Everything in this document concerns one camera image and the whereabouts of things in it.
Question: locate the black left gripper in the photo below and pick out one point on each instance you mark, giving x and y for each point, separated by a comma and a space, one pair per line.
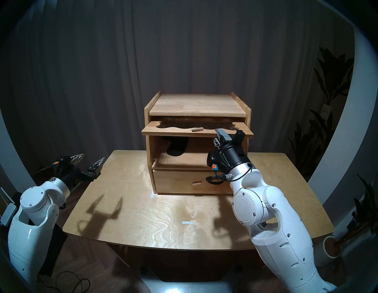
72, 178

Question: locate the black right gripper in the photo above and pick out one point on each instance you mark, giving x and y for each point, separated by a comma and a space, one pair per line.
233, 156

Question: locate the wooden sliding tray with peg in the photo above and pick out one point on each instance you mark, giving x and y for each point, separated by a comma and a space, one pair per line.
153, 130

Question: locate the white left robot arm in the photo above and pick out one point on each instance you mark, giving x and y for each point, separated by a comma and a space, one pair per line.
26, 233

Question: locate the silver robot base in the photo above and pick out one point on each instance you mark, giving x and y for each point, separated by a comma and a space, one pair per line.
189, 288

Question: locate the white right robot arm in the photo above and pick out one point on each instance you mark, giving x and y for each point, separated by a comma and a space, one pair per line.
280, 236

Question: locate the wooden drawer with peg knob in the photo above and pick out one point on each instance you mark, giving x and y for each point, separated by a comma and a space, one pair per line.
177, 181

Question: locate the wooden cabinet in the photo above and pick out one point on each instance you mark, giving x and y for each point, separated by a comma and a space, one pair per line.
198, 105

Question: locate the white box device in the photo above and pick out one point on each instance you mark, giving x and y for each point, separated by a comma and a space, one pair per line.
7, 214

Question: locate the white plant label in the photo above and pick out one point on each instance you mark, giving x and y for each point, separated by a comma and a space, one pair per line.
326, 110

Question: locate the grey curtain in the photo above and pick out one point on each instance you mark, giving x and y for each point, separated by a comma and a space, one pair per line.
177, 44

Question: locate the tall dark leafy plant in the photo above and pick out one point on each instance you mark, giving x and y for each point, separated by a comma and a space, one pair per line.
333, 76

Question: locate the wide white curved arch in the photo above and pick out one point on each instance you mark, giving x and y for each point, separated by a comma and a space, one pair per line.
357, 112

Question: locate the white round plant pot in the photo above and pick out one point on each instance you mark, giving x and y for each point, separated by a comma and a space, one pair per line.
322, 257

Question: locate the small dark potted plant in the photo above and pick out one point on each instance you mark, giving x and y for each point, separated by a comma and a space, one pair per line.
364, 215

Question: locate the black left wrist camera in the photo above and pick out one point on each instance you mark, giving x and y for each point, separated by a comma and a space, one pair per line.
60, 164

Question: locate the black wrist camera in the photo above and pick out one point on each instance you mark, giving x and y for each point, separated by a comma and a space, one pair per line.
213, 161
60, 164

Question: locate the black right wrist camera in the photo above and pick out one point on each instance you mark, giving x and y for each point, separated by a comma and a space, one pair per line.
213, 161

